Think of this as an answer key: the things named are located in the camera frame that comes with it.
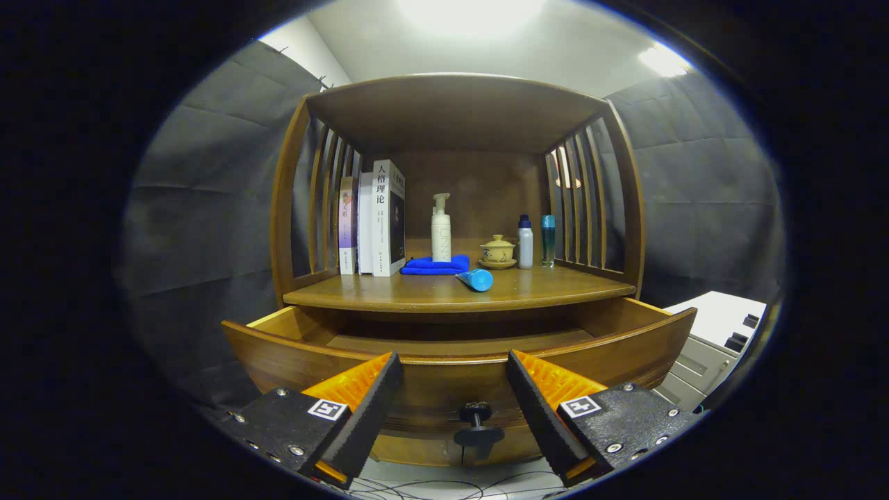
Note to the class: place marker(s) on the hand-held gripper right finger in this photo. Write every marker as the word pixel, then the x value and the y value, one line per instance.
pixel 538 417

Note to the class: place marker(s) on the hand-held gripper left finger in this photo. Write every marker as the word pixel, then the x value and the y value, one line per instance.
pixel 371 410

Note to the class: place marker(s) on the brown wooden drawer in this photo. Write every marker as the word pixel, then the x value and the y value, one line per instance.
pixel 444 385

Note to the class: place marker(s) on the blue white cosmetic tube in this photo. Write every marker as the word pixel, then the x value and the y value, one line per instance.
pixel 478 280

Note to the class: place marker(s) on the brown wooden countertop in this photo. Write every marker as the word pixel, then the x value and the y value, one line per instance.
pixel 417 292

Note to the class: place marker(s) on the white grey cabinet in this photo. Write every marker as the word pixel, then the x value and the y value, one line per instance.
pixel 715 326

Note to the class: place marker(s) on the brown wooden cabinet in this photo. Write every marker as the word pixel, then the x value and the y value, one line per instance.
pixel 451 114

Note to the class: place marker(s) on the folded blue cloth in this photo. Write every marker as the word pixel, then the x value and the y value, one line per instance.
pixel 430 266

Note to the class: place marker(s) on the yellow lidded teacup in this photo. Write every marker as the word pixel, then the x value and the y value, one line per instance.
pixel 497 251

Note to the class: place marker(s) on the white bottle blue cap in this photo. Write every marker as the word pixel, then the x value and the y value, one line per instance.
pixel 525 246

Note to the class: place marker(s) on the teal bottle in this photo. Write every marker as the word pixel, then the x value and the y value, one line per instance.
pixel 548 243

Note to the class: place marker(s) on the thin white book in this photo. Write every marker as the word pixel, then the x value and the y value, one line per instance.
pixel 365 229

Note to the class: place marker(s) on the purple book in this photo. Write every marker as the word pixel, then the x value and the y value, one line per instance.
pixel 347 229

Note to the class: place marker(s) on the white pump bottle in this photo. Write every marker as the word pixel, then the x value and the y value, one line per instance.
pixel 441 239

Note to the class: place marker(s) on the thick white black book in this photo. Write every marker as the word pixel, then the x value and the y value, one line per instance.
pixel 385 222

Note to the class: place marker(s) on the rectangular ceiling light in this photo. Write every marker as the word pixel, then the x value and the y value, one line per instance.
pixel 665 61

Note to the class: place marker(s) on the round ceiling light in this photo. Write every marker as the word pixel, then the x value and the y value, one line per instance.
pixel 472 14

